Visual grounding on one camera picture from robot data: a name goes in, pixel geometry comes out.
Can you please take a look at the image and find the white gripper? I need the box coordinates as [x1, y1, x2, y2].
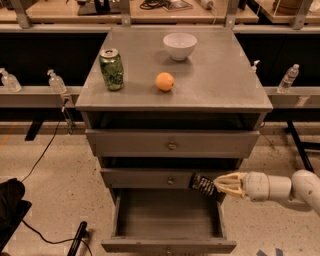
[214, 172, 269, 201]

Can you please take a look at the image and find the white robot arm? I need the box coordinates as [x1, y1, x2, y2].
[214, 170, 320, 215]

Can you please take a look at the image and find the grey open bottom drawer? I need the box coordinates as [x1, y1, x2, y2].
[102, 189, 236, 255]

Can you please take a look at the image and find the grey drawer cabinet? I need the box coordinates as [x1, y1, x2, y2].
[74, 25, 274, 201]

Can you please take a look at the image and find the grey middle drawer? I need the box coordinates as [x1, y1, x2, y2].
[101, 168, 231, 189]

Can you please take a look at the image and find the grey top drawer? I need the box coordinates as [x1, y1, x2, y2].
[86, 129, 260, 158]

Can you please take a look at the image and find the black chair base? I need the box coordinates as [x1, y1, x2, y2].
[286, 120, 320, 172]

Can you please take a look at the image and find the clear water bottle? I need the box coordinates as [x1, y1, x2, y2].
[277, 64, 299, 93]

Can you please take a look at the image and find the small white pump bottle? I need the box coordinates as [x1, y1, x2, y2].
[252, 60, 260, 73]

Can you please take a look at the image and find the orange fruit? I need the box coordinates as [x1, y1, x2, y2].
[156, 72, 175, 92]

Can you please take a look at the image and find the white bowl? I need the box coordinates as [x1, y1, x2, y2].
[163, 33, 197, 61]

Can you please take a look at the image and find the green soda can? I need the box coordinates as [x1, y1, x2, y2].
[99, 48, 124, 91]

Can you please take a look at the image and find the black stand leg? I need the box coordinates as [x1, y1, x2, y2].
[67, 221, 87, 256]

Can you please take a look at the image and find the clear pump bottle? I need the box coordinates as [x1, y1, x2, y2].
[47, 69, 67, 94]
[0, 68, 22, 92]

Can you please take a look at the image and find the black bag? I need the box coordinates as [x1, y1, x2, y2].
[0, 178, 31, 252]

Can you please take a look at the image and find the clear pump bottle far left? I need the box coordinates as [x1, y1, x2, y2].
[0, 68, 22, 92]

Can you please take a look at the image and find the wooden workbench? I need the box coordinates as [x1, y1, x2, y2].
[0, 0, 260, 25]

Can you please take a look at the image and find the black floor cable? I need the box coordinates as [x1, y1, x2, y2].
[20, 120, 94, 256]

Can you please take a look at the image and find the black coiled cable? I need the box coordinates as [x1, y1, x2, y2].
[139, 0, 172, 11]

